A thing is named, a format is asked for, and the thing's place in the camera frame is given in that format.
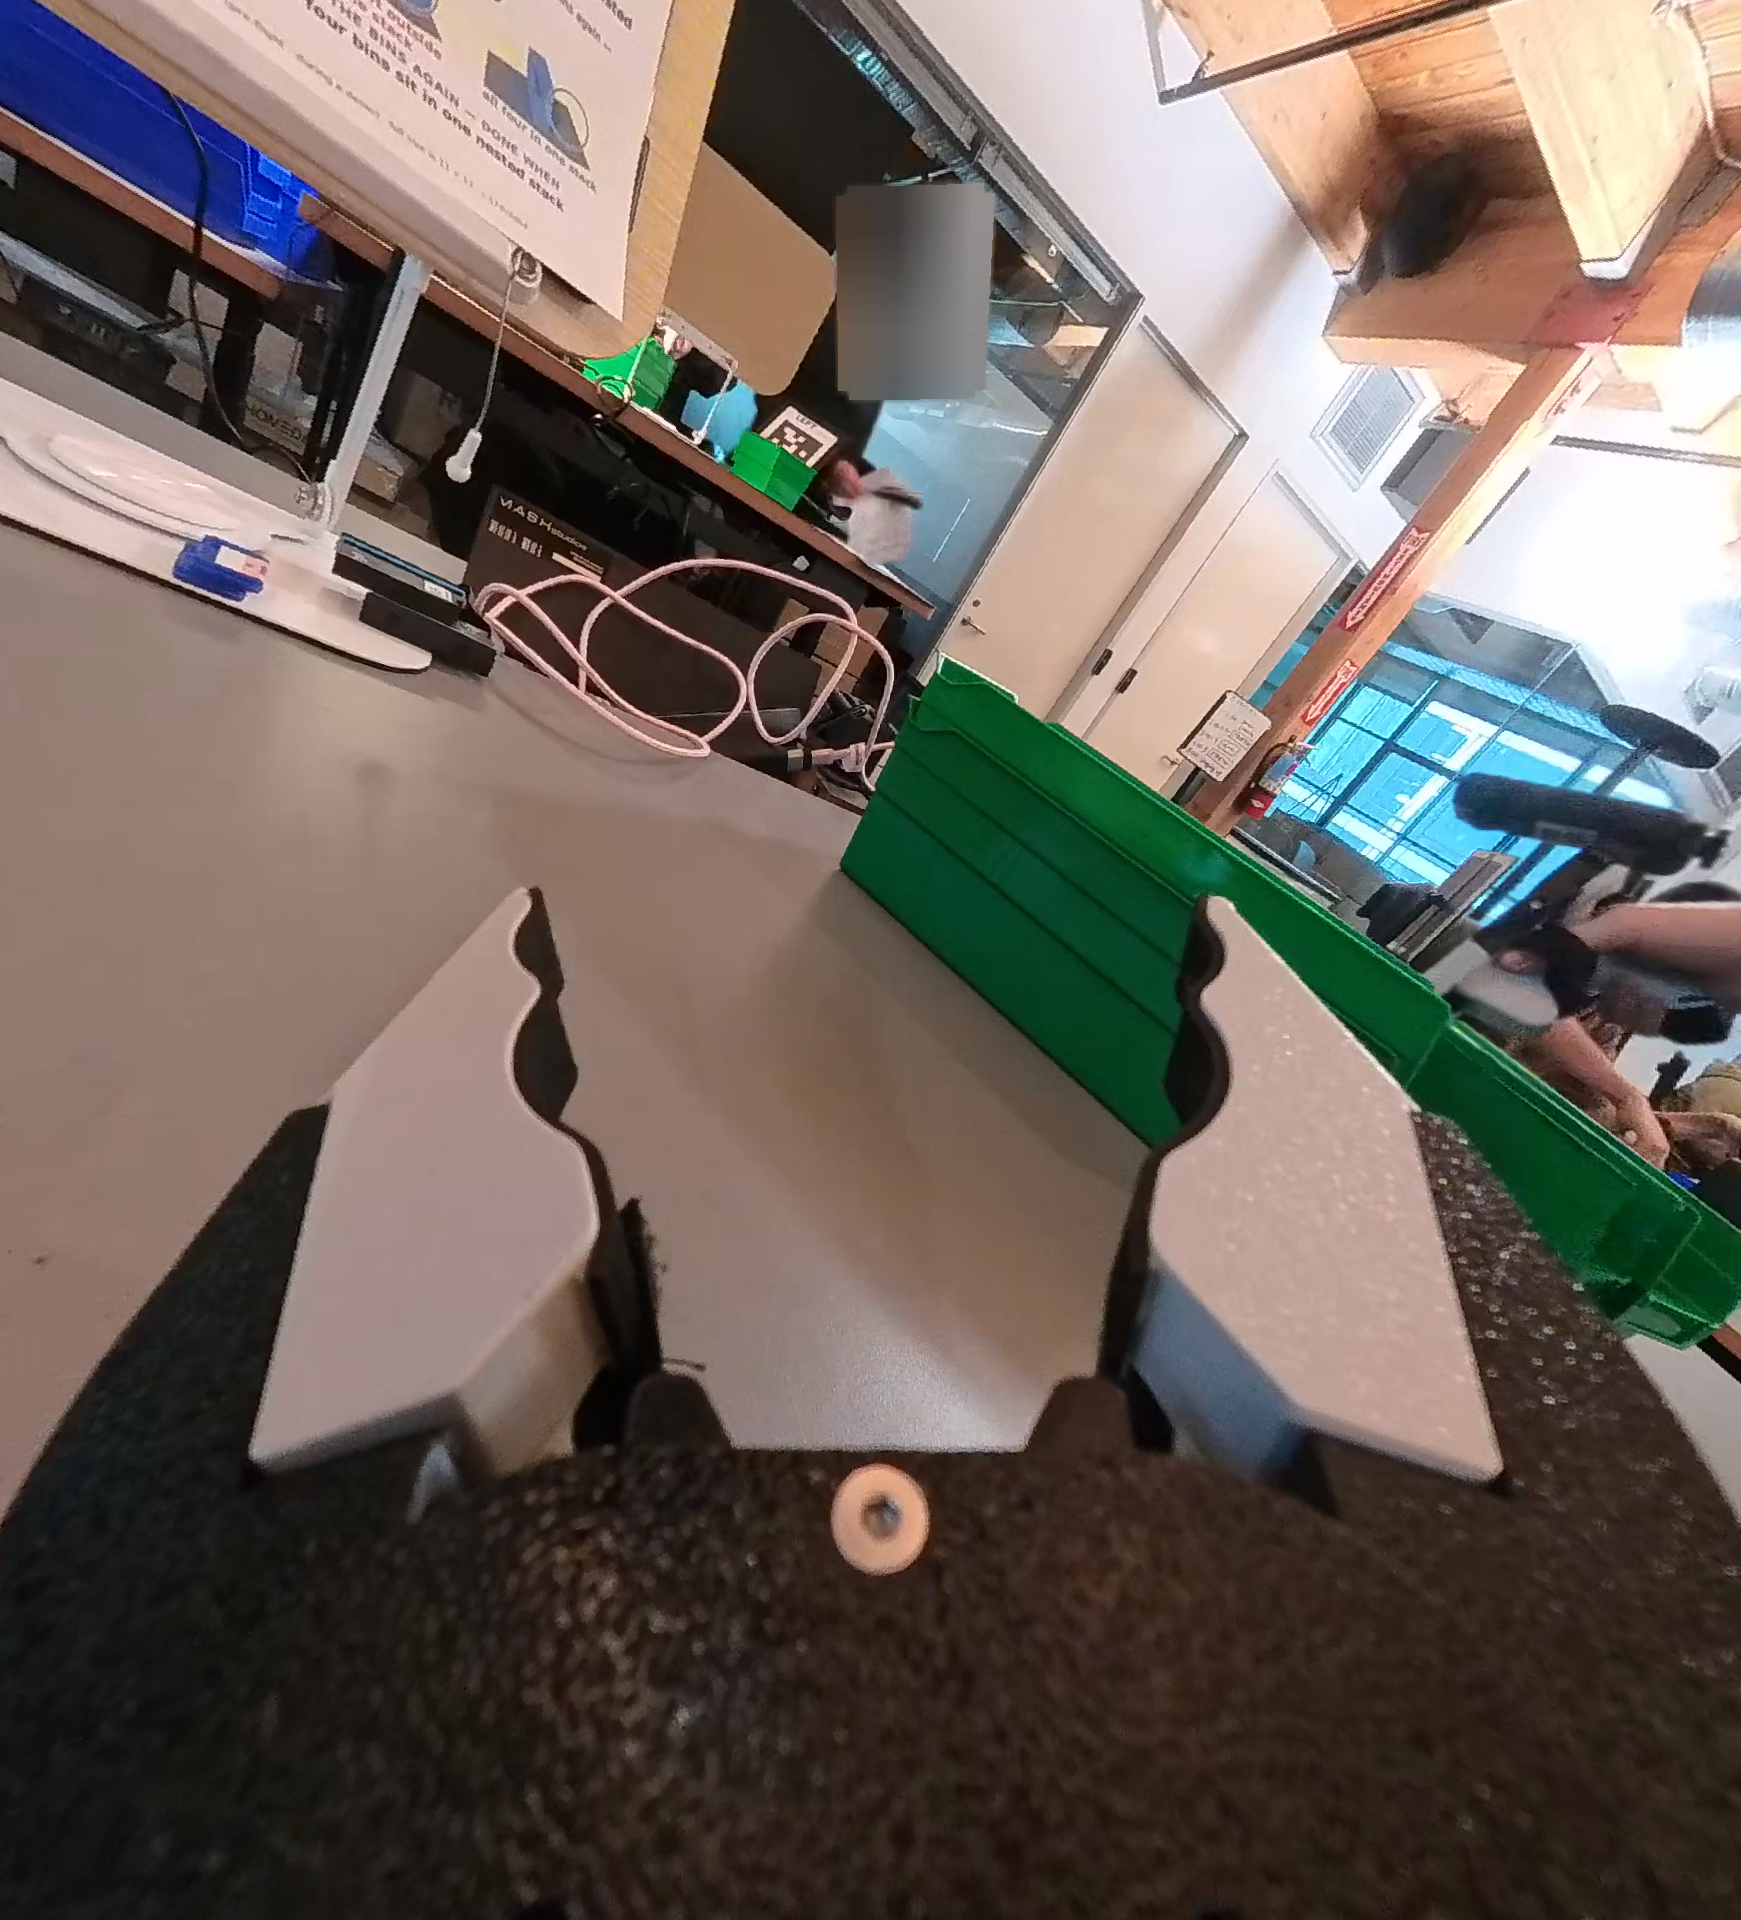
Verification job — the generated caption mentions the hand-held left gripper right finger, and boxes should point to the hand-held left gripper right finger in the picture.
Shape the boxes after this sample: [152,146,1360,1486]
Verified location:
[1099,895,1505,1487]

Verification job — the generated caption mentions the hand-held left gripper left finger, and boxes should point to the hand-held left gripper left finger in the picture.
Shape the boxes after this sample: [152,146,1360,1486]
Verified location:
[247,885,661,1486]

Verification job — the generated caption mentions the green bins clear case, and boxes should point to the green bins clear case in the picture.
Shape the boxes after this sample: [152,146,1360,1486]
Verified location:
[580,333,698,420]

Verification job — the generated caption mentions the stack of blue bins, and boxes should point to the stack of blue bins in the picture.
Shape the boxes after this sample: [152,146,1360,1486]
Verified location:
[0,0,338,288]

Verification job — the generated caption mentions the black disc stand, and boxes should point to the black disc stand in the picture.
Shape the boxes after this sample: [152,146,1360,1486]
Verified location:
[1603,704,1722,771]

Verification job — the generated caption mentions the small whiteboard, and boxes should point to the small whiteboard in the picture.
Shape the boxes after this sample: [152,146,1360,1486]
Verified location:
[1181,693,1269,782]

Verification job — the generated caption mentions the white door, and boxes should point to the white door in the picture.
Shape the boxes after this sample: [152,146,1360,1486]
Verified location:
[955,320,1248,723]
[1095,467,1355,782]

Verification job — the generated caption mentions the black flat box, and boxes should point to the black flat box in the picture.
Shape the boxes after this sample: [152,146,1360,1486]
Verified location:
[358,591,502,677]

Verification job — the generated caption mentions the black cardboard box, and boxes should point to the black cardboard box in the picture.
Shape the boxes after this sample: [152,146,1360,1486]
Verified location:
[478,484,872,753]

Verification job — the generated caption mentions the white round disc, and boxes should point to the white round disc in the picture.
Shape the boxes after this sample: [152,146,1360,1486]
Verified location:
[44,432,249,528]

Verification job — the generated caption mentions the wooden workbench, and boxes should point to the wooden workbench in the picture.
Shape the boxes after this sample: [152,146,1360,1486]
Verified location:
[0,61,346,452]
[306,203,939,621]

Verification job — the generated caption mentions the small green bin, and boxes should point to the small green bin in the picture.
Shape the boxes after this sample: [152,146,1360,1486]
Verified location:
[729,427,823,509]

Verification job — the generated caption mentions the brown cardboard panel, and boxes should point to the brown cardboard panel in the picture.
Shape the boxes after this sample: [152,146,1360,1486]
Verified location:
[660,143,839,400]

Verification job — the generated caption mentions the instruction poster board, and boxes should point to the instruction poster board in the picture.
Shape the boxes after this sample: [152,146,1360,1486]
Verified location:
[60,0,736,323]

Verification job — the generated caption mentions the wooden post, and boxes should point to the wooden post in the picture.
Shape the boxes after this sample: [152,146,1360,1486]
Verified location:
[1198,345,1595,836]

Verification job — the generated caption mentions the wall vent grille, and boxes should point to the wall vent grille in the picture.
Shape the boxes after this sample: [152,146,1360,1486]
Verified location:
[1312,363,1425,491]

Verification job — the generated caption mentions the pink cable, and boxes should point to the pink cable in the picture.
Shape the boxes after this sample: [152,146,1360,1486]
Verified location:
[478,559,902,782]

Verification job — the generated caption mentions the white hanging cord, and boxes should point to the white hanging cord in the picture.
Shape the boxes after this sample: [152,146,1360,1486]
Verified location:
[446,263,533,486]

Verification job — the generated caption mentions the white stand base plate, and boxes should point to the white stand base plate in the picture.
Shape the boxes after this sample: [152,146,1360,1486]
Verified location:
[0,254,438,672]

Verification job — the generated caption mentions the black wall screen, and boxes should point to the black wall screen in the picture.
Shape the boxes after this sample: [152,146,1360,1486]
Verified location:
[696,0,963,258]

